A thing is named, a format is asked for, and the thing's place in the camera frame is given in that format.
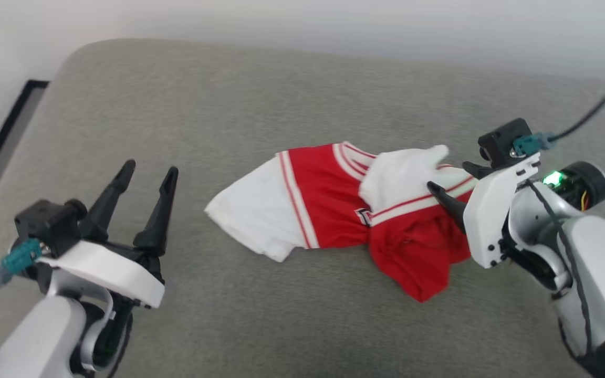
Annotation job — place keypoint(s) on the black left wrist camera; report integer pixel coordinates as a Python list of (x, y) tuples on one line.
[(45, 223)]

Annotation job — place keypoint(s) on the black frame strip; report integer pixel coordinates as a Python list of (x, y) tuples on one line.
[(6, 134)]

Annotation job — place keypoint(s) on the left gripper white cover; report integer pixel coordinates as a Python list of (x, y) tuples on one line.
[(108, 270)]

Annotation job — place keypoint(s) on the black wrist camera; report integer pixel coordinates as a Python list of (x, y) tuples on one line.
[(502, 139), (45, 223)]

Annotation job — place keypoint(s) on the red and white jersey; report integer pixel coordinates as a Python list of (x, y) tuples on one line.
[(334, 205)]

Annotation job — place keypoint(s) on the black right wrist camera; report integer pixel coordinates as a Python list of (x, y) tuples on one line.
[(502, 139)]

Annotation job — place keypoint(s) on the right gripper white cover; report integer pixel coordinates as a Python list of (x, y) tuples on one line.
[(486, 220)]

